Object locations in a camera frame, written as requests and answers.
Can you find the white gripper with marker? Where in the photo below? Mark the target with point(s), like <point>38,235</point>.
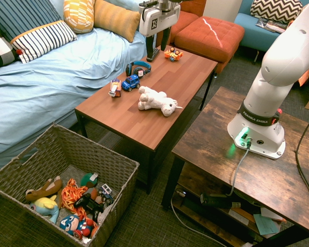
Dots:
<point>157,20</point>

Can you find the white unicorn stuffed toy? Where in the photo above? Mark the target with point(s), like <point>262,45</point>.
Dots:
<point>157,100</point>

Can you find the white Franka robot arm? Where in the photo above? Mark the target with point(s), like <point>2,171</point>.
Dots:
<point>273,64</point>

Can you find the orange toy robot vehicle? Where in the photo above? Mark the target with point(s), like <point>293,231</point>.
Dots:
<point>173,54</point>

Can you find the blue toy car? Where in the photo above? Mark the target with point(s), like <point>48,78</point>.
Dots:
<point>130,83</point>

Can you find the orange white toy truck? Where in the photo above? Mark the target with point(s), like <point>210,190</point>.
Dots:
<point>115,88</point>

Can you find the grey wicker basket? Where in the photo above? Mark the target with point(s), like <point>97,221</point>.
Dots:
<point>98,164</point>

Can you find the green plush toy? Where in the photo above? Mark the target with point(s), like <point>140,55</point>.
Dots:
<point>88,180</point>

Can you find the toy monster truck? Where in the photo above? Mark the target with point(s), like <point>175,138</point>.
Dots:
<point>105,193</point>

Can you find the black remote control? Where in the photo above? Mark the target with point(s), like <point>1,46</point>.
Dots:
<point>156,52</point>

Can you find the blue black headphones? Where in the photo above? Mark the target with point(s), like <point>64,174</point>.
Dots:
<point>139,67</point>

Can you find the orange armchair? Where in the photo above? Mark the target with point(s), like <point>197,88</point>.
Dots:
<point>188,18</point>

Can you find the mustard yellow pillow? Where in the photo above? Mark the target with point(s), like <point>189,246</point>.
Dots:
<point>116,19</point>

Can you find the orange tufted ottoman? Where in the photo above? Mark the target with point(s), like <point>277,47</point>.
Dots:
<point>208,38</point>

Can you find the reddish wooden coffee table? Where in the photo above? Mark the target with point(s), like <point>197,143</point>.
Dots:
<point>154,121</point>

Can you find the yellow white patterned pillow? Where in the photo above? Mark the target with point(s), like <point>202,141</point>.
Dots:
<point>78,15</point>

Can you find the light blue bed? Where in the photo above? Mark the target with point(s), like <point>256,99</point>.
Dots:
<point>54,85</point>

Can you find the magazines stack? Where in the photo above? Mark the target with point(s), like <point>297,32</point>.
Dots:
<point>270,25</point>

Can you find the white navy striped pillow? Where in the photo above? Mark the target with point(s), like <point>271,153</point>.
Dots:
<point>41,41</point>

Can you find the black white chevron pillow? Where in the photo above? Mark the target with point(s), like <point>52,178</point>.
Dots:
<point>275,9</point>

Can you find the dark blue striped pillow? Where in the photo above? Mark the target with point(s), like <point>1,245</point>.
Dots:
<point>18,15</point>

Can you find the rustic brown wooden table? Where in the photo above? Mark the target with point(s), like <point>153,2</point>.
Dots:
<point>260,175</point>

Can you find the black power brick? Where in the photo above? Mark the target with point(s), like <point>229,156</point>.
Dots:
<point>216,200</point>

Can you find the orange flame plush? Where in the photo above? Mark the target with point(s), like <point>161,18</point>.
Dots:
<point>70,194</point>

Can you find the black game controller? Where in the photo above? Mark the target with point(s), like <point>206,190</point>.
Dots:
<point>90,204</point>

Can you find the brown dog plush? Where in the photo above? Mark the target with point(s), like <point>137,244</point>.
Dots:
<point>45,189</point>

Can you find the blue yellow pony plush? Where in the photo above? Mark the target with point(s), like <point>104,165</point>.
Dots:
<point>46,205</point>

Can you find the Captain America plush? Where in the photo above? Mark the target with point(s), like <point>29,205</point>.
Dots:
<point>72,223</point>

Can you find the white papers on shelf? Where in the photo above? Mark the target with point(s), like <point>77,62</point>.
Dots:
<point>270,213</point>

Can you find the teal paper envelope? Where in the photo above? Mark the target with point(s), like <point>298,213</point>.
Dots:
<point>266,223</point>

